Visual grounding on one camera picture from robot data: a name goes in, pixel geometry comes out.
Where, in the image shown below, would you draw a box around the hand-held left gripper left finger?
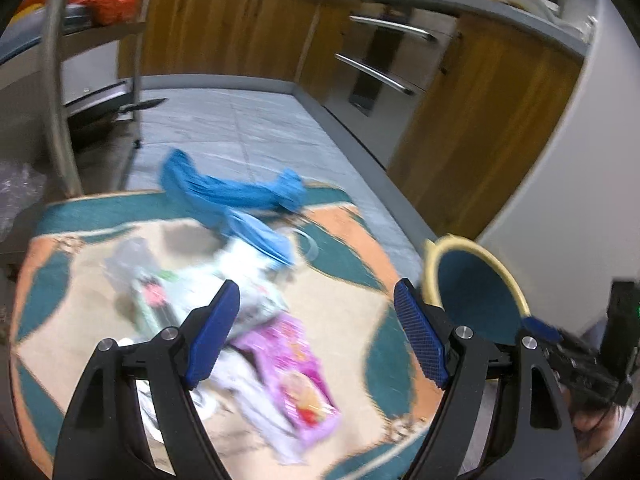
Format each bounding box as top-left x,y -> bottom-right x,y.
52,280 -> 241,480

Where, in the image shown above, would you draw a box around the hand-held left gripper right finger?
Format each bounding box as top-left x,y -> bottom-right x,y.
393,279 -> 586,480

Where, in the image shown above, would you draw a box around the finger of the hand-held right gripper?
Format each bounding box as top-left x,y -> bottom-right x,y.
520,315 -> 607,361
547,347 -> 621,403

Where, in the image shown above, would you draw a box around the teal bin with yellow rim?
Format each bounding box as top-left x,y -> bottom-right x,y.
422,234 -> 543,346

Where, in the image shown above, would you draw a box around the pink snack packet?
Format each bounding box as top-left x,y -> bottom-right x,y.
232,310 -> 343,443

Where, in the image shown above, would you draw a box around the small clear plastic bag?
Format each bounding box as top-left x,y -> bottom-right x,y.
102,237 -> 151,301

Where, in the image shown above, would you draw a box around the person's right hand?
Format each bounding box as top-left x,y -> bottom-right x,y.
570,395 -> 626,456

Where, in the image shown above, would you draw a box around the crumpled white tissue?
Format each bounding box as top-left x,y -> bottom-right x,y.
200,240 -> 291,331

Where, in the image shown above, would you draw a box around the green and white box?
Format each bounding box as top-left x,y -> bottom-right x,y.
132,270 -> 201,336

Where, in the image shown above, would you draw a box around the patterned teal and beige mat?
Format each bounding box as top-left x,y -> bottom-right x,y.
10,182 -> 451,480

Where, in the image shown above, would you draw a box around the twisted white tissue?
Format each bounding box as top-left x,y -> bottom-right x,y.
135,345 -> 306,463

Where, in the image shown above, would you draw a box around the blue face mask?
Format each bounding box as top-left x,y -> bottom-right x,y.
222,210 -> 321,268

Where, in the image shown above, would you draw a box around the large clear plastic bag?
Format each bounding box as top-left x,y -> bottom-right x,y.
0,160 -> 48,241

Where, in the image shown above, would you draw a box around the metal shelf rack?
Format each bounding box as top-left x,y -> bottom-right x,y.
0,0 -> 166,198

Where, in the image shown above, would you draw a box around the stainless steel oven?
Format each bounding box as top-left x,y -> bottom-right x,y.
322,2 -> 461,118

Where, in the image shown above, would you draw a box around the wooden kitchen cabinets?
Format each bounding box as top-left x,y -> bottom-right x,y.
117,0 -> 588,236

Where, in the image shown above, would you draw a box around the grey blue tray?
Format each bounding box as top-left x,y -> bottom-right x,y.
0,5 -> 93,61

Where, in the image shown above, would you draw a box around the black pan with handle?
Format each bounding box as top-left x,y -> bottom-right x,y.
62,80 -> 168,133

